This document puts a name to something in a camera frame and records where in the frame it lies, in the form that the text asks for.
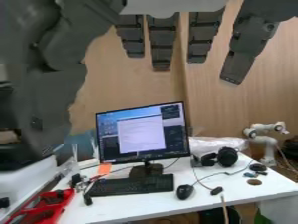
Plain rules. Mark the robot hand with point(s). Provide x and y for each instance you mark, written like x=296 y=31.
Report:
x=49 y=50

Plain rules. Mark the black computer mouse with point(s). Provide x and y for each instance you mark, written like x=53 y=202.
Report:
x=186 y=192

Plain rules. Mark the black headphones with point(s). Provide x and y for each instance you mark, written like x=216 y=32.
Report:
x=227 y=156

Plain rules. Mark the red tray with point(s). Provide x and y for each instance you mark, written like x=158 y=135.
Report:
x=42 y=206

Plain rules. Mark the black computer monitor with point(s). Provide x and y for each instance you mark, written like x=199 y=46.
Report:
x=142 y=133

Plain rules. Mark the orange paper note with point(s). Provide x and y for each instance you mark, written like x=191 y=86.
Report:
x=104 y=168

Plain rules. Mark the clear plastic bag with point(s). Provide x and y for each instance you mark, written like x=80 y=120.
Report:
x=214 y=143

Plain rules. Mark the small white jointed device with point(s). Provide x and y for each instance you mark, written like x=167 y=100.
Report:
x=261 y=131

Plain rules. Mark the white desk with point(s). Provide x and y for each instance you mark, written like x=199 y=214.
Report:
x=147 y=206

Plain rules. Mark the small black plug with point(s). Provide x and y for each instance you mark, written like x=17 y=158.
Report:
x=87 y=200

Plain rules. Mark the black keyboard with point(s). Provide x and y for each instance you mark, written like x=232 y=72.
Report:
x=134 y=185

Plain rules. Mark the thin stick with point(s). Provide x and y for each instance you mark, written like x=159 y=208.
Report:
x=225 y=211

